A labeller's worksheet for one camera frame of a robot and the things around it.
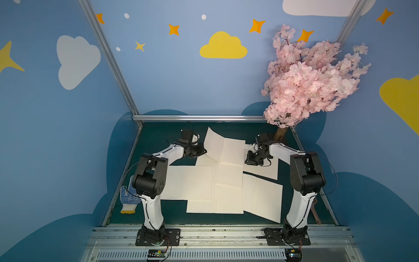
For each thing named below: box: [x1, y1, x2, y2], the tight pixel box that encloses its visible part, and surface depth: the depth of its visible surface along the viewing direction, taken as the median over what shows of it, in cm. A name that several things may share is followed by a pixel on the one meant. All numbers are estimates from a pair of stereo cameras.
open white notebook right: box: [242, 173, 284, 224], surface depth 92 cm
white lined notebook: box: [195, 153, 244, 189], surface depth 98 cm
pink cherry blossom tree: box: [261, 25, 371, 142], surface depth 72 cm
